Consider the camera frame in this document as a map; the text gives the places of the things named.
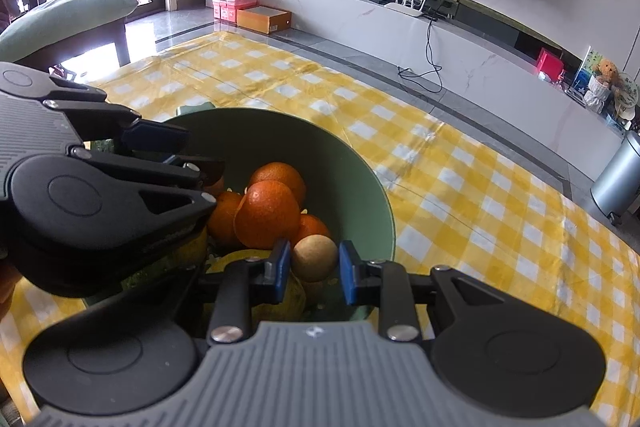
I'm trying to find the orange cardboard box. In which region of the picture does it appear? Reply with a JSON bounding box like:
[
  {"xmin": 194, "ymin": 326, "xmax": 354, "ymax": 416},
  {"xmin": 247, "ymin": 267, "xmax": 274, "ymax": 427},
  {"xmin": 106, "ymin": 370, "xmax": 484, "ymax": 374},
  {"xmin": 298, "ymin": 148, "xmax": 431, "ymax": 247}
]
[{"xmin": 236, "ymin": 5, "xmax": 293, "ymax": 34}]

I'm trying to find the decorative plate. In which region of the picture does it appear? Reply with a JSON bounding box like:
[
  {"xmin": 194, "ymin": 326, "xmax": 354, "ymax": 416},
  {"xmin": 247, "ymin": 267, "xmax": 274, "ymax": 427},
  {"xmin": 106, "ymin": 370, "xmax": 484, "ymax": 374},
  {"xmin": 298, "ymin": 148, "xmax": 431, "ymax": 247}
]
[{"xmin": 614, "ymin": 73, "xmax": 640, "ymax": 118}]

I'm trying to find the pink boxes stack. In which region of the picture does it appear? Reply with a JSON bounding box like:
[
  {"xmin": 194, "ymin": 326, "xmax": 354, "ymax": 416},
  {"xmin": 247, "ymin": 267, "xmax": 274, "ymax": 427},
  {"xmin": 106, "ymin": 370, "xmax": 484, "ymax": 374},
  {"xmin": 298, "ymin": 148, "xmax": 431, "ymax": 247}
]
[{"xmin": 212, "ymin": 0, "xmax": 249, "ymax": 24}]

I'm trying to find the yellow checked cloth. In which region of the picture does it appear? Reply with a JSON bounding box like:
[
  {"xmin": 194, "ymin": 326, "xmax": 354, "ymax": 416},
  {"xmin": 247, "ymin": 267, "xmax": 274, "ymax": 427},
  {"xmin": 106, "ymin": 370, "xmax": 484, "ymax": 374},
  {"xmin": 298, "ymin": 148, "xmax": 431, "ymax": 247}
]
[{"xmin": 0, "ymin": 31, "xmax": 640, "ymax": 427}]

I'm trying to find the brown teddy bear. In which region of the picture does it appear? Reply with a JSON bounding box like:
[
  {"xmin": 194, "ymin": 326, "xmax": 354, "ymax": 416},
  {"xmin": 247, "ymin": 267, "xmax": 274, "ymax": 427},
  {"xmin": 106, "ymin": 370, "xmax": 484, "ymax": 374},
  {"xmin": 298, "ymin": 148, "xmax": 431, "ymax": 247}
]
[{"xmin": 594, "ymin": 59, "xmax": 622, "ymax": 86}]

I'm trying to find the round brown fruit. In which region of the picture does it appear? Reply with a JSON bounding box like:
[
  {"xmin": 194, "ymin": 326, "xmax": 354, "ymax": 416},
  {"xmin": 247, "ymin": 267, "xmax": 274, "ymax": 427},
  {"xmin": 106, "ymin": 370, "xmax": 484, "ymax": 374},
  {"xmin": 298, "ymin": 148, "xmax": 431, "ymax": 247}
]
[{"xmin": 291, "ymin": 234, "xmax": 339, "ymax": 283}]

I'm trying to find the red box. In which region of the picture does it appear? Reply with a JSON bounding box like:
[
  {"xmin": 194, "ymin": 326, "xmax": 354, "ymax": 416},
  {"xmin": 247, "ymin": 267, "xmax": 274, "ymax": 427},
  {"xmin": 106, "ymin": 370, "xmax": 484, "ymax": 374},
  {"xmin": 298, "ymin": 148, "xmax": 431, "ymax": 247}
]
[{"xmin": 536, "ymin": 48, "xmax": 566, "ymax": 81}]

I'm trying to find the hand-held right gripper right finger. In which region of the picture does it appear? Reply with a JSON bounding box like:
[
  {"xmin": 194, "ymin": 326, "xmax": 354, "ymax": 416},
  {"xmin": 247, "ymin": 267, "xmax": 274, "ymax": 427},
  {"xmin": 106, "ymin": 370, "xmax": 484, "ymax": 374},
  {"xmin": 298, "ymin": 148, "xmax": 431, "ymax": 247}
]
[{"xmin": 339, "ymin": 239, "xmax": 527, "ymax": 342}]

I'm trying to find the black cable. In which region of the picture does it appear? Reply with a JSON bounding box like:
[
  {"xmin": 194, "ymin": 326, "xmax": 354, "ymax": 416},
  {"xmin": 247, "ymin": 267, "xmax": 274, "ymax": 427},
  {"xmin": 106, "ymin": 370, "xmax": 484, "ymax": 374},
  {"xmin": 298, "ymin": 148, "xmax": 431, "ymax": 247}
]
[{"xmin": 397, "ymin": 17, "xmax": 444, "ymax": 94}]

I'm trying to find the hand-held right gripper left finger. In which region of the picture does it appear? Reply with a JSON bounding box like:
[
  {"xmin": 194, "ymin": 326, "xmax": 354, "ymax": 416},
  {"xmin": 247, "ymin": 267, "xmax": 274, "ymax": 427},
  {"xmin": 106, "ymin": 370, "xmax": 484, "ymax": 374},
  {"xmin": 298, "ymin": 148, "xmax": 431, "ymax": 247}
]
[{"xmin": 107, "ymin": 238, "xmax": 292, "ymax": 344}]

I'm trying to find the silver trash can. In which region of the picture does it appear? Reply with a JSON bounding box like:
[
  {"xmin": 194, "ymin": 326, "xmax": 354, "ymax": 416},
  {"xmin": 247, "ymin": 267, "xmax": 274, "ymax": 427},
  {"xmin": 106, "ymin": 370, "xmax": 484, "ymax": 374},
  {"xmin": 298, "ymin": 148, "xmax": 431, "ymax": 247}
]
[{"xmin": 590, "ymin": 131, "xmax": 640, "ymax": 226}]

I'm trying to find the picture card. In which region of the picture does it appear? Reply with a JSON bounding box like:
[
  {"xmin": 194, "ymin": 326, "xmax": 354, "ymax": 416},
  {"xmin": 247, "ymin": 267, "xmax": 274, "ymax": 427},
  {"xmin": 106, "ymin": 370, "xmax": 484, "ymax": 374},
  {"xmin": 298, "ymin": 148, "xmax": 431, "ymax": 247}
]
[{"xmin": 571, "ymin": 46, "xmax": 607, "ymax": 102}]

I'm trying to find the white marble TV stand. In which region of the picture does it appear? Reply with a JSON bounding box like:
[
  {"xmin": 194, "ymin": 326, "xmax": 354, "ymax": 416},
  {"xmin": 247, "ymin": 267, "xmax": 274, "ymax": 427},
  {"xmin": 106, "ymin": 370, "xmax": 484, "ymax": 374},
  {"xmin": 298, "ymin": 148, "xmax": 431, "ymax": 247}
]
[{"xmin": 254, "ymin": 0, "xmax": 640, "ymax": 188}]

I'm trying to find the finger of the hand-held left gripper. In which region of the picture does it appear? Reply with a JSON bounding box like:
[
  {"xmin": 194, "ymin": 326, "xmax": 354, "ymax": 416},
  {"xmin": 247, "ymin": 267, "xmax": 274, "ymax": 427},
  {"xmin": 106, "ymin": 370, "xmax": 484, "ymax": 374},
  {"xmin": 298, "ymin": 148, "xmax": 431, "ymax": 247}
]
[
  {"xmin": 42, "ymin": 76, "xmax": 192, "ymax": 154},
  {"xmin": 69, "ymin": 146, "xmax": 227, "ymax": 229}
]

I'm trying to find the green colander bowl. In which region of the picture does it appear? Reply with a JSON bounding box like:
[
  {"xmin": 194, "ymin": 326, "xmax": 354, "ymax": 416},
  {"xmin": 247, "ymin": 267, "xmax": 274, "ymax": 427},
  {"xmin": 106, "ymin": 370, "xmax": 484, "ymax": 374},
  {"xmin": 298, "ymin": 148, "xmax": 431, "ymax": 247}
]
[{"xmin": 82, "ymin": 103, "xmax": 397, "ymax": 324}]

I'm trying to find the yellow fruit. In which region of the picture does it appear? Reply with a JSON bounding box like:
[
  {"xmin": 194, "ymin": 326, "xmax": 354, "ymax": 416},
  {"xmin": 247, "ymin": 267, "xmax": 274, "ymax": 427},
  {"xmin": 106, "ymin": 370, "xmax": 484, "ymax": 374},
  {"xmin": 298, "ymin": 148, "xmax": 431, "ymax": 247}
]
[{"xmin": 206, "ymin": 249, "xmax": 307, "ymax": 324}]

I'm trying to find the large yellow-orange fruit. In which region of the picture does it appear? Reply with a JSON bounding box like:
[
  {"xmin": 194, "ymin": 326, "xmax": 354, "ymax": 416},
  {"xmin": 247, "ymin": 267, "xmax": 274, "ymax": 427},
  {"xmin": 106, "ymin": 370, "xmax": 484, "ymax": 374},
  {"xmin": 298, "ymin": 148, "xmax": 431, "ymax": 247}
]
[{"xmin": 300, "ymin": 279, "xmax": 337, "ymax": 308}]

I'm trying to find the white wrapped pot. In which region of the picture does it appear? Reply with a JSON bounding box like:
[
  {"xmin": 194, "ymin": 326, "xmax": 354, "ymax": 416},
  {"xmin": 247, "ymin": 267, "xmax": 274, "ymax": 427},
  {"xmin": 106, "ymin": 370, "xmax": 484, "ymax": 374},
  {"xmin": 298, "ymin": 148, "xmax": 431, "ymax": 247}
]
[{"xmin": 584, "ymin": 75, "xmax": 613, "ymax": 114}]

